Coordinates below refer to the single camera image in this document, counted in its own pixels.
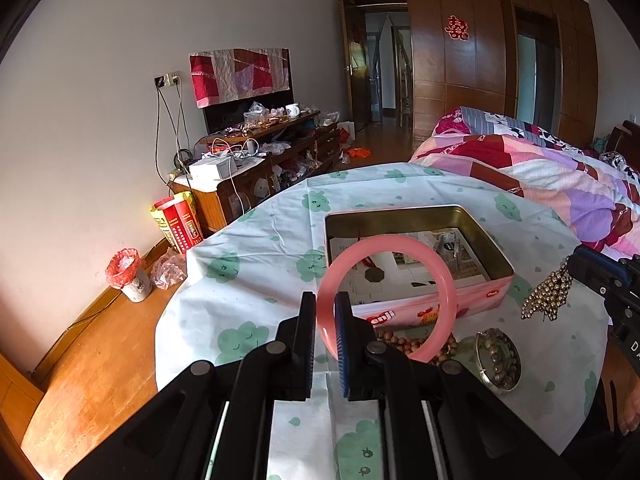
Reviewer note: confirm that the person's foot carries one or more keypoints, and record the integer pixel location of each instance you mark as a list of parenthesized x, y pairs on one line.
[(631, 410)]

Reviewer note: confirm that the clear plastic bag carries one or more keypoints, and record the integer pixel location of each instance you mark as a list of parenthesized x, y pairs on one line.
[(167, 272)]

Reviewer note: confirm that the wooden television cabinet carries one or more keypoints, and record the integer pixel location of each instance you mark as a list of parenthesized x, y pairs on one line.
[(210, 210)]

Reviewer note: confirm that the red paper wall decoration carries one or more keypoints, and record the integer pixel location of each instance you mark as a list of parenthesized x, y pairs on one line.
[(457, 27)]

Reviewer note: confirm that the white mug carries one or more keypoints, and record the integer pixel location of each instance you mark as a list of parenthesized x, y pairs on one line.
[(292, 110)]

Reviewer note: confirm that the patchwork bed quilt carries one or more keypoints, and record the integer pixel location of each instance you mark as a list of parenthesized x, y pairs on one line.
[(550, 170)]

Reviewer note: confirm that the wall power socket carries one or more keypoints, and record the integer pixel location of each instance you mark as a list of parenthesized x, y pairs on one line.
[(167, 79)]

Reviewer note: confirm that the white cardboard box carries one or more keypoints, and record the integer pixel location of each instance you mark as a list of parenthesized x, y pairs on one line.
[(212, 169)]

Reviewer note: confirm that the clear snack bag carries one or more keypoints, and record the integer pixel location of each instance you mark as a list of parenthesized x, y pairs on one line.
[(255, 117)]

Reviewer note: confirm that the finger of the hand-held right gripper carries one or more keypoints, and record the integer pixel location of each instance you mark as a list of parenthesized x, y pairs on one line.
[(595, 277), (600, 259)]

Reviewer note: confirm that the wooden wardrobe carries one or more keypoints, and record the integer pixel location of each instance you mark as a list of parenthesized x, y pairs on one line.
[(475, 85)]

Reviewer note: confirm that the wooden bed headboard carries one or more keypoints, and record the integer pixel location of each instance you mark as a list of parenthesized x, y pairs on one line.
[(630, 135)]

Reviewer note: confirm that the black television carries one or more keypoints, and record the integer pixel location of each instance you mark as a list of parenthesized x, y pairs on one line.
[(235, 112)]

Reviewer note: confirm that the silver bangle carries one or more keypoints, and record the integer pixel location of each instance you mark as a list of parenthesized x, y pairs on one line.
[(492, 384)]

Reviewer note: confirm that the wooden door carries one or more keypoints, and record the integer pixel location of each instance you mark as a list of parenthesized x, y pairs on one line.
[(357, 85)]

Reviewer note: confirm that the white paper bag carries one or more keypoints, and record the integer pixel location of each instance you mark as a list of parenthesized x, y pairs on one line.
[(346, 131)]

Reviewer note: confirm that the trash bin with red liner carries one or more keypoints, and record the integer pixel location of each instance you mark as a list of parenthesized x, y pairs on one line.
[(127, 275)]

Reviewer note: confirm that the red patchwork dust cloth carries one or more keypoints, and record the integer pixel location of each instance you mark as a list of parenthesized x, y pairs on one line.
[(230, 75)]

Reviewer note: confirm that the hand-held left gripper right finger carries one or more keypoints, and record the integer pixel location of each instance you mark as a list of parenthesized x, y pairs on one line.
[(342, 350)]

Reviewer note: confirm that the yellow and red bag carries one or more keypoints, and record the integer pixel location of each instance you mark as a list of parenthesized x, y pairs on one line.
[(177, 222)]

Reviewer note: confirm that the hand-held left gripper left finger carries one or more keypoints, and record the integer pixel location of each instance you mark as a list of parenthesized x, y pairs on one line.
[(305, 340)]

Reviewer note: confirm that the pink bangle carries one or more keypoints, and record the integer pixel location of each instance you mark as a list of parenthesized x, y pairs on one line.
[(400, 244)]

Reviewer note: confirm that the pink tin box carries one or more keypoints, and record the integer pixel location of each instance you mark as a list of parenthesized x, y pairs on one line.
[(475, 305)]

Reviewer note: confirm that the white green-print tablecloth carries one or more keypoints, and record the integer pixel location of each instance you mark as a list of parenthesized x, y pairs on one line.
[(250, 300)]

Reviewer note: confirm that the orange item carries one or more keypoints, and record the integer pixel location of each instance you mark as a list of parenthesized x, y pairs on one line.
[(358, 152)]

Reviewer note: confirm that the paper cards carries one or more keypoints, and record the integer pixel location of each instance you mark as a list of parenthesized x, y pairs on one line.
[(470, 267)]

